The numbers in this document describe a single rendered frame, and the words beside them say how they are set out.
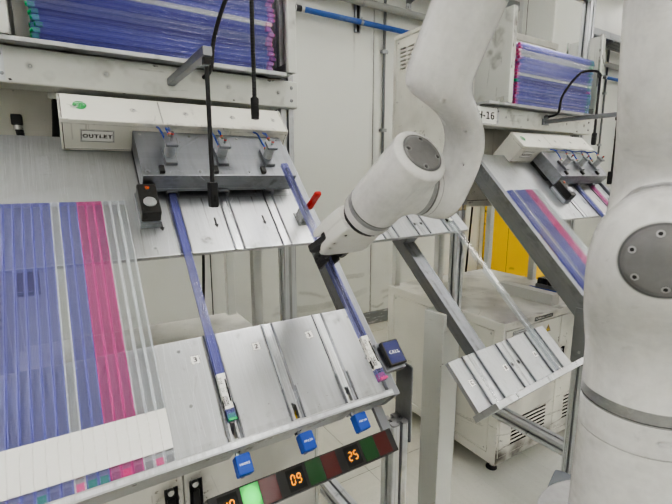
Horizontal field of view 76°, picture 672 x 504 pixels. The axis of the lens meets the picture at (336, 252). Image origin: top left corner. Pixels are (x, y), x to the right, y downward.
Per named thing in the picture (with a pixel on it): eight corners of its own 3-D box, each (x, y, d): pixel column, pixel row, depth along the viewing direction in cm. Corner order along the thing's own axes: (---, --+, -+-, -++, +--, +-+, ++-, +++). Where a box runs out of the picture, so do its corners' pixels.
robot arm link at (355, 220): (388, 182, 72) (379, 193, 74) (343, 183, 67) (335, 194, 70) (406, 226, 69) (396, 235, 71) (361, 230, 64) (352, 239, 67)
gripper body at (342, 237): (384, 192, 74) (354, 225, 82) (334, 193, 68) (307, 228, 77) (400, 230, 71) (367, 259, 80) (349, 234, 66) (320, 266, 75)
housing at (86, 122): (273, 171, 118) (289, 131, 108) (64, 171, 93) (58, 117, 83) (265, 151, 122) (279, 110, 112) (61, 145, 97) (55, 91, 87)
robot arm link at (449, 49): (520, 16, 61) (432, 208, 73) (429, -30, 55) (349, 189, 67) (566, 19, 54) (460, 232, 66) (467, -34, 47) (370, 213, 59)
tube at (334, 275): (384, 380, 72) (387, 378, 71) (377, 382, 71) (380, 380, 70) (286, 166, 95) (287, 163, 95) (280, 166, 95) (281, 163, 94)
